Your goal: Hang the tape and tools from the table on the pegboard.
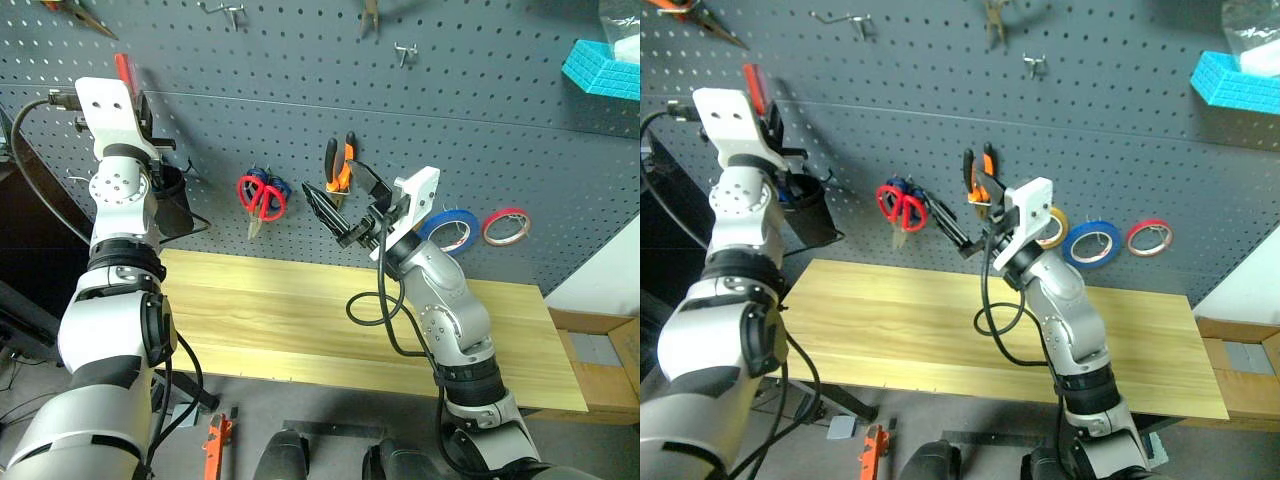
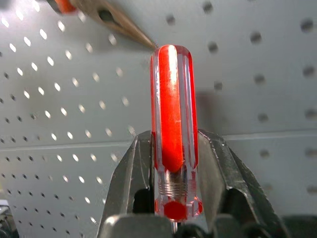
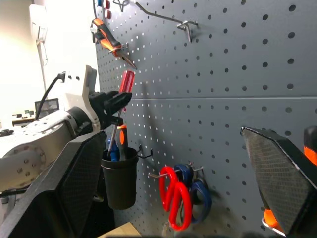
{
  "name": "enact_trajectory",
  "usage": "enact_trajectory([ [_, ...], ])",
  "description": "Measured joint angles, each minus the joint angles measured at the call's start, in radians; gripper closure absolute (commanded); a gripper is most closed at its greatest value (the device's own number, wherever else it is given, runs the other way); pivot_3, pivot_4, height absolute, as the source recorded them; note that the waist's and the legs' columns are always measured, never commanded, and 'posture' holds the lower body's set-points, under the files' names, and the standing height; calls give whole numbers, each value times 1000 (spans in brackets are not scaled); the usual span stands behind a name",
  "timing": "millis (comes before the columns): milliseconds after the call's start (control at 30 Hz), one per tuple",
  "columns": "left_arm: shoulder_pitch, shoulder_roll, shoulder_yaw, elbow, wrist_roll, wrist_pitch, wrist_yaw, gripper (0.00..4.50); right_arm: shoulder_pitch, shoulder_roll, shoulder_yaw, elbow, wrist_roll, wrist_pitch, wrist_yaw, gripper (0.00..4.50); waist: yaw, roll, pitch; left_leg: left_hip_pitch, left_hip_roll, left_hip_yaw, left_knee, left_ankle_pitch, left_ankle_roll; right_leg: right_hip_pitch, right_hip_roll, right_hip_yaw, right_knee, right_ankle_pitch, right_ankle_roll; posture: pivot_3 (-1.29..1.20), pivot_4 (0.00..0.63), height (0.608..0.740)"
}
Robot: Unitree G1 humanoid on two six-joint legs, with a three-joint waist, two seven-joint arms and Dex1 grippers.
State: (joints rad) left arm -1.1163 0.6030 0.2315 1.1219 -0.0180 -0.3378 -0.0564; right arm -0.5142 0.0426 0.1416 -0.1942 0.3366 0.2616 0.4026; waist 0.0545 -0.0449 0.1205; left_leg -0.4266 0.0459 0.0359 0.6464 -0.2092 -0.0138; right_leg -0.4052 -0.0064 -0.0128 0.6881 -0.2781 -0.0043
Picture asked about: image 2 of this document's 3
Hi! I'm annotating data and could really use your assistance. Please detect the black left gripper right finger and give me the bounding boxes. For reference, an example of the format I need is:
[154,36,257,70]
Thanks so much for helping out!
[198,129,292,238]

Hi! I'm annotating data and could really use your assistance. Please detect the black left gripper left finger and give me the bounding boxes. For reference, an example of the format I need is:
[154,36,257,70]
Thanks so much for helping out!
[96,130,156,238]

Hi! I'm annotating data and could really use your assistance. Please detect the white pegboard panel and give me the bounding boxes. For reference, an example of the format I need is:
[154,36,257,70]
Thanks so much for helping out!
[0,0,317,238]

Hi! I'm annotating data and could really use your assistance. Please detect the orange and black pliers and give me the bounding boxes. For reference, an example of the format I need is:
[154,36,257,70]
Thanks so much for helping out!
[46,0,158,49]

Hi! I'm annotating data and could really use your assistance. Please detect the red clear screwdriver handle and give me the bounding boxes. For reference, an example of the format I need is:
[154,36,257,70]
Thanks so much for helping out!
[149,44,204,234]

